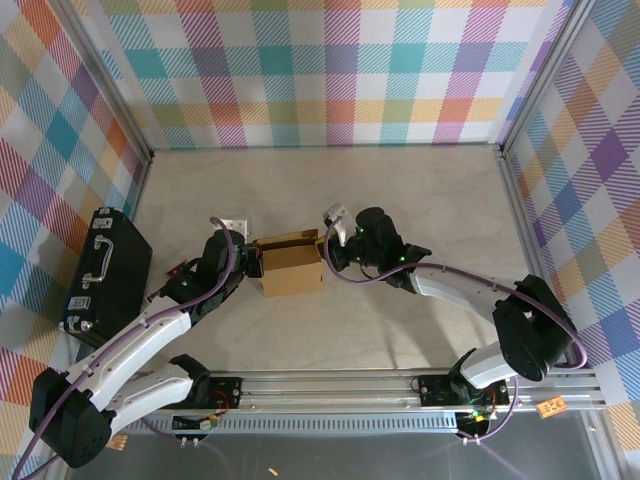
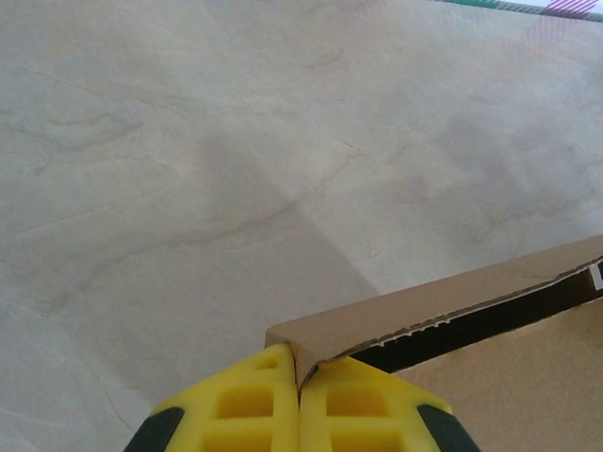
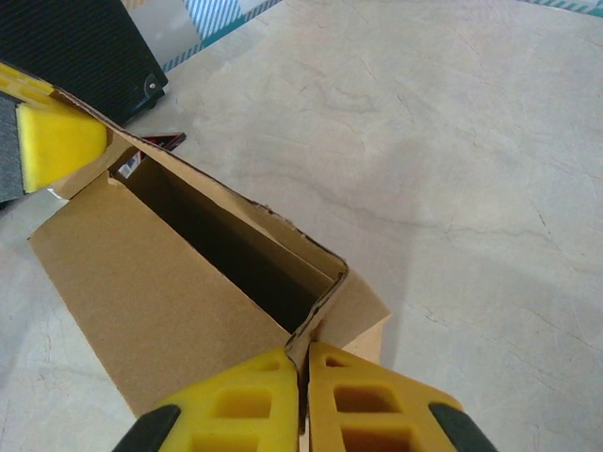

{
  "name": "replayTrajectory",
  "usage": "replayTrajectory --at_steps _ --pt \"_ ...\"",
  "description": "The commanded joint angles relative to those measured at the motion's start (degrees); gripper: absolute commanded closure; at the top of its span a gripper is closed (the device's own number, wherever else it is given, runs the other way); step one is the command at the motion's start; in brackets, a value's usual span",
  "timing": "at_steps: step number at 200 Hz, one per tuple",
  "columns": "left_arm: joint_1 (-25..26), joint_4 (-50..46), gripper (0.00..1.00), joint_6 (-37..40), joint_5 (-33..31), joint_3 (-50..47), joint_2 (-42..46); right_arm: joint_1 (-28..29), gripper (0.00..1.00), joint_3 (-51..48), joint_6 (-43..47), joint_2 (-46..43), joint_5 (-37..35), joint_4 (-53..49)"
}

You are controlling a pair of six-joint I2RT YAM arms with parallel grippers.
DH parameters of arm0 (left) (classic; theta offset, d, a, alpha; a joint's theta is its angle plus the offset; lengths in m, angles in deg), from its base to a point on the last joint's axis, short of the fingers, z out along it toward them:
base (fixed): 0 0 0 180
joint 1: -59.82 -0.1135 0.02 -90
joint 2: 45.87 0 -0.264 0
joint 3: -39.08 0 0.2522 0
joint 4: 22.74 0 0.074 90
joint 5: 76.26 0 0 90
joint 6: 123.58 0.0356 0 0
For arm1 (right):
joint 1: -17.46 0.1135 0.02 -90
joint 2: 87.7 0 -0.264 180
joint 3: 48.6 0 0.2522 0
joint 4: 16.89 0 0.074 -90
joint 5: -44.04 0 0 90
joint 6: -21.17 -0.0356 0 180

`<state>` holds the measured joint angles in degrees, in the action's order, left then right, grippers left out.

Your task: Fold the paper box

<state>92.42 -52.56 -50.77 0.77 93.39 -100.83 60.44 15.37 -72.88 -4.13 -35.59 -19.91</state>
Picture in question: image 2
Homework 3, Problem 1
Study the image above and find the brown cardboard box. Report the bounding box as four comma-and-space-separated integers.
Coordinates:
264, 234, 603, 452

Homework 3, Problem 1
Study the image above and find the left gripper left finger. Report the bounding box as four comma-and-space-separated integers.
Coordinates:
123, 342, 302, 452

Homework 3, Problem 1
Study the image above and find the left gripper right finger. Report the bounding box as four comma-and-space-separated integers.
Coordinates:
297, 354, 482, 452

